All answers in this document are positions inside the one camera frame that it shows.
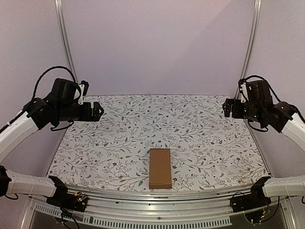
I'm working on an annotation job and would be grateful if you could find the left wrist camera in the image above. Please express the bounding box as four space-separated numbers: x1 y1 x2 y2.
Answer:
74 80 89 105

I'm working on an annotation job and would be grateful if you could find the right aluminium frame post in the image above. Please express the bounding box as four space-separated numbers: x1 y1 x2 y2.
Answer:
238 0 262 83

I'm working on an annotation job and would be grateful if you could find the aluminium frame post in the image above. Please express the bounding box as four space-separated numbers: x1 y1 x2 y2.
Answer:
54 0 78 82
238 0 262 83

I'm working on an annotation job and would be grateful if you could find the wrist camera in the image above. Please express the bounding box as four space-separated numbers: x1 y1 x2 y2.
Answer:
238 79 248 103
74 80 89 105

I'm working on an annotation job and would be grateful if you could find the floral patterned table mat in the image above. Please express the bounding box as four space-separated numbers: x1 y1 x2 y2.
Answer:
48 95 269 192

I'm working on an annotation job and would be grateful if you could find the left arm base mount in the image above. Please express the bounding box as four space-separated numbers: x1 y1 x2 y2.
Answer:
46 176 88 212

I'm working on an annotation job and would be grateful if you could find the brown cardboard box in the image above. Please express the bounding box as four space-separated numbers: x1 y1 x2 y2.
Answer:
149 148 172 189

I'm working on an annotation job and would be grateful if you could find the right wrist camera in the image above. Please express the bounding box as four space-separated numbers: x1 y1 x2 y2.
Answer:
238 79 248 103

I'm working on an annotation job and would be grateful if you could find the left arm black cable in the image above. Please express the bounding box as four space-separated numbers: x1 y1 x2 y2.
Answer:
30 66 78 105

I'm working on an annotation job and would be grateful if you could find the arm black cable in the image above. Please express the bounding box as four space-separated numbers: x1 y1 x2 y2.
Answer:
238 75 305 122
30 66 78 105

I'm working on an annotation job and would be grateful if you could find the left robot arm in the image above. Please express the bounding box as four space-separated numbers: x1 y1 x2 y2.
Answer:
0 78 104 207

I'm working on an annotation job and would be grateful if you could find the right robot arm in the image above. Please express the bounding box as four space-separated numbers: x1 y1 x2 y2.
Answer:
223 75 305 208

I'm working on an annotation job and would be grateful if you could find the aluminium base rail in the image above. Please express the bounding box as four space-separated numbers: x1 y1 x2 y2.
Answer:
22 183 296 229

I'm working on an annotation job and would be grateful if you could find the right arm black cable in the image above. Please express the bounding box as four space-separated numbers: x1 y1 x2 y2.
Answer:
238 75 305 122

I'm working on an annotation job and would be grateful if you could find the left aluminium frame post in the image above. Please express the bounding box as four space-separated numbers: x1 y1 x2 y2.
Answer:
54 0 78 82

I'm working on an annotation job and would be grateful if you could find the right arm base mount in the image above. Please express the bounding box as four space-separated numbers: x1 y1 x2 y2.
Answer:
230 177 271 224

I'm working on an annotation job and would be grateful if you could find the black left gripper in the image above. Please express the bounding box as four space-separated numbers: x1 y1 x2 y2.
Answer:
57 101 105 121

